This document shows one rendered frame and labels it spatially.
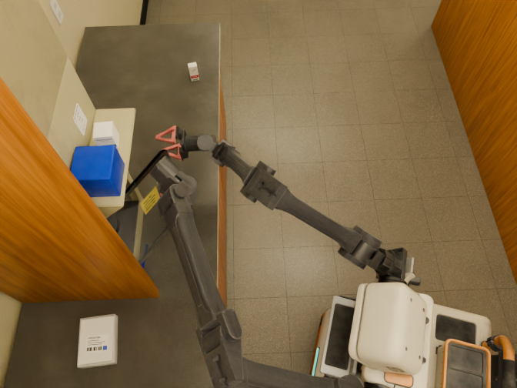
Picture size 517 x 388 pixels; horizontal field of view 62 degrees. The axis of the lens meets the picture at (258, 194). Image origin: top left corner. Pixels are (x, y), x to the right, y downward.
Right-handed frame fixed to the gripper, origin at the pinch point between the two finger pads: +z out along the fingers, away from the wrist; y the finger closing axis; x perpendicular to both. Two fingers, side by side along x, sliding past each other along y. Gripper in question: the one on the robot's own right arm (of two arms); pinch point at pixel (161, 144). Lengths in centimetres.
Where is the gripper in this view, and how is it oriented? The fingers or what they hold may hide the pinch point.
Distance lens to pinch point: 161.1
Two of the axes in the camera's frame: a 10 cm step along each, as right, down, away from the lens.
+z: -10.0, 0.3, 0.1
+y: -0.2, -4.0, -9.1
